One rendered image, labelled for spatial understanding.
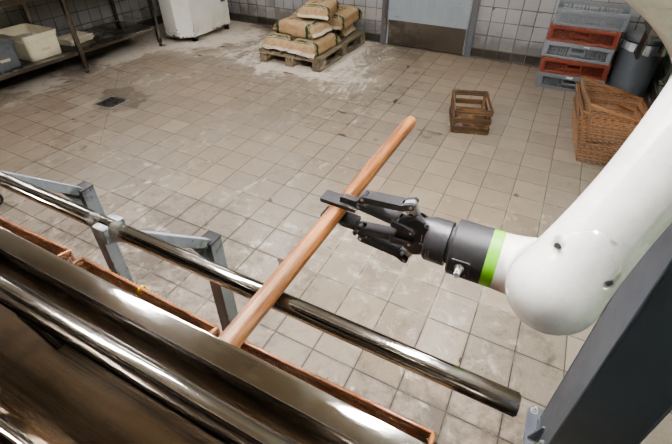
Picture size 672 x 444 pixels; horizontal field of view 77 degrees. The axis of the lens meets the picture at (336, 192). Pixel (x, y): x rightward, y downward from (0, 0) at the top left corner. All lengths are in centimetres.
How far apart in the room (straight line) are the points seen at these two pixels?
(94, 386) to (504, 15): 521
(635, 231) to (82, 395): 53
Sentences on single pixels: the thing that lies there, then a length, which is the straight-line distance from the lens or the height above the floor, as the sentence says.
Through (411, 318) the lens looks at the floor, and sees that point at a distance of 212.
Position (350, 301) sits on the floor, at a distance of 215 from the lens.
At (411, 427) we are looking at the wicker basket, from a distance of 106.
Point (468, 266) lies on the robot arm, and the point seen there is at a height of 120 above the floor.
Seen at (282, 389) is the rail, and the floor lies 143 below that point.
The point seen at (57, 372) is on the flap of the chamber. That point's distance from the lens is 37.
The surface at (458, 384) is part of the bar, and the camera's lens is 60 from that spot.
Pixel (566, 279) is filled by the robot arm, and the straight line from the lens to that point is 54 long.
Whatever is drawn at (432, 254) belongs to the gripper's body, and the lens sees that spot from 69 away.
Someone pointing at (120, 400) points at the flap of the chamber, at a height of 140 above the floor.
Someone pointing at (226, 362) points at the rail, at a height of 143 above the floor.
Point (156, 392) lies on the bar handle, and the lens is 26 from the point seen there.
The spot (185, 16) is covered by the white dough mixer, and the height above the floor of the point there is 32.
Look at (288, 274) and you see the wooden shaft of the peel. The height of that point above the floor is 120.
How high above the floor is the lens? 167
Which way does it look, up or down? 36 degrees down
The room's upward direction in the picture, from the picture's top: straight up
